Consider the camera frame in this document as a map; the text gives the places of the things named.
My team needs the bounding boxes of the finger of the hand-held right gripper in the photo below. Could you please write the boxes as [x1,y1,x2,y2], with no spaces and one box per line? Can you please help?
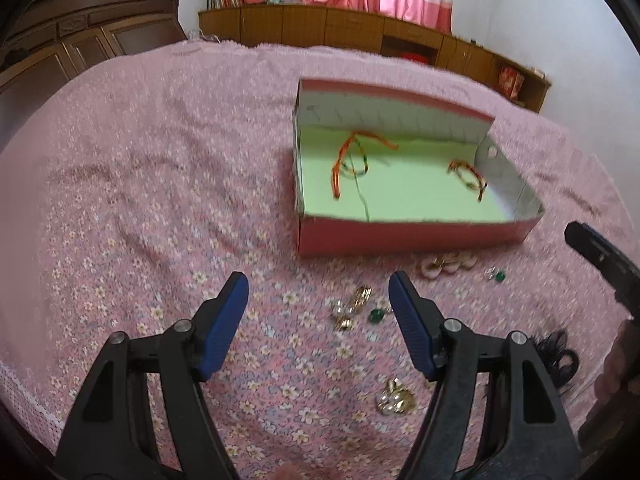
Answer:
[564,220,640,312]

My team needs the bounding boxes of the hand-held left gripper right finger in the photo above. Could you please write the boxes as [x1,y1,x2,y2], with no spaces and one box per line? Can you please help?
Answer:
[389,270,583,480]

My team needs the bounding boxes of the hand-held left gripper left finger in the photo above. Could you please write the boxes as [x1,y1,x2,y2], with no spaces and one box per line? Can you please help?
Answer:
[52,272,249,480]

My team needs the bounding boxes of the gold pearl earrings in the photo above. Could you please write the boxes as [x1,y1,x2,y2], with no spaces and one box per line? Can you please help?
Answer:
[332,285,373,331]

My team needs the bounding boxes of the pink hair clips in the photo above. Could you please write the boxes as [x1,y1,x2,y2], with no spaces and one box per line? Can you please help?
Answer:
[419,255,477,278]

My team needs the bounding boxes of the pink cardboard box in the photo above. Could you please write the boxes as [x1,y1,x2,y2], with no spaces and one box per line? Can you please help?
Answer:
[290,77,546,258]

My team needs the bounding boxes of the gold pearl brooch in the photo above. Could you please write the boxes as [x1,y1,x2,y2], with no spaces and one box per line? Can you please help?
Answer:
[375,377,418,416]

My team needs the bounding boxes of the black mesh hair bow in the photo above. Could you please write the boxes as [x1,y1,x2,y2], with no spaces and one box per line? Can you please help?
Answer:
[535,329,581,391]

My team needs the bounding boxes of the orange cord bracelet green beads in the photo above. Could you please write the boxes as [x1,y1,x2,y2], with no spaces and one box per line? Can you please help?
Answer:
[330,131,399,200]

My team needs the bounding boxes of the person's right hand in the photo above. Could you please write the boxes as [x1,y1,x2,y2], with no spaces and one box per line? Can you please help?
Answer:
[580,317,640,453]

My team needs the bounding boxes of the green paper sheet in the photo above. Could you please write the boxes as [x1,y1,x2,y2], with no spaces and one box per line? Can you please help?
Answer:
[295,127,516,223]

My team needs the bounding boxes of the pink floral bedspread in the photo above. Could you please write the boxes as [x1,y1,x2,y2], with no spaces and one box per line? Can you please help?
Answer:
[0,40,631,480]

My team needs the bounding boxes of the red gift box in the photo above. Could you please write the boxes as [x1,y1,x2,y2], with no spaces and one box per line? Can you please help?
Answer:
[497,65,526,98]

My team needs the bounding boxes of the long wooden cabinet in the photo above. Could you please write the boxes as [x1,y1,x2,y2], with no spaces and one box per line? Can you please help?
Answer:
[197,2,551,113]

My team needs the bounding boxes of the dark wooden headboard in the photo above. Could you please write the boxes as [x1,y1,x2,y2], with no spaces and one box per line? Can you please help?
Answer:
[0,0,188,111]

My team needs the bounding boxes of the small orange cord bracelet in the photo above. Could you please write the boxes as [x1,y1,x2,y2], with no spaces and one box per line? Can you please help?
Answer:
[447,159,488,203]

